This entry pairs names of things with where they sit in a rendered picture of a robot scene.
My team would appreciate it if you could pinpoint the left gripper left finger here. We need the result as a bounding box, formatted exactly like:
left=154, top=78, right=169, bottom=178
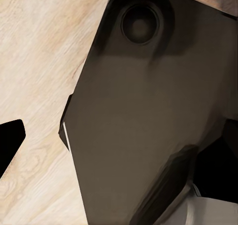
left=0, top=119, right=26, bottom=177

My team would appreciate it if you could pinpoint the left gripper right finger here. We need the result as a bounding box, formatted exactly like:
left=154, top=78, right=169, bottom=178
left=222, top=119, right=238, bottom=159

